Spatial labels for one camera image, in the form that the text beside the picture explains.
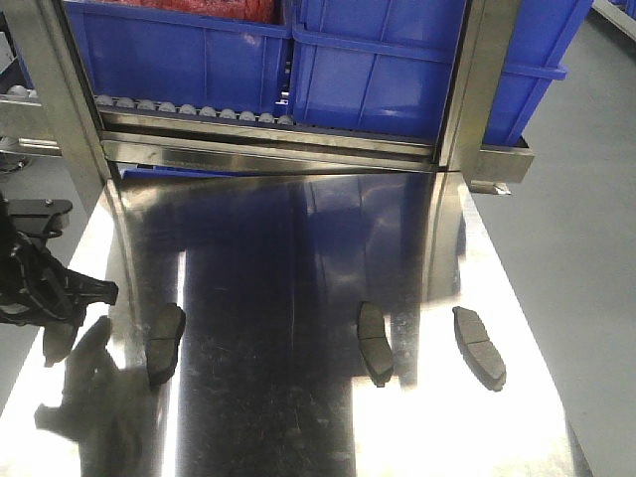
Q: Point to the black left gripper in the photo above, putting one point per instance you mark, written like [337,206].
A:
[36,289]

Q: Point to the grey brake pad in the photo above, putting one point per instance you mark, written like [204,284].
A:
[162,344]
[478,351]
[374,345]
[58,341]

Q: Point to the roller conveyor track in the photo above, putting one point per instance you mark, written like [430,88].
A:
[148,105]

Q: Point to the left blue plastic bin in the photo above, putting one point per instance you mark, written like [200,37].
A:
[146,53]

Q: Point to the blue plastic bin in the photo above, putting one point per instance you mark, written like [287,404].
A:
[385,66]
[146,53]

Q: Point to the right blue plastic bin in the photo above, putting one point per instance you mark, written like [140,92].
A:
[385,66]

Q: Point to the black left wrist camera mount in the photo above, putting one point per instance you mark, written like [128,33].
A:
[38,218]

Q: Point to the stainless steel rack frame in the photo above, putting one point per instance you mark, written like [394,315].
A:
[95,140]

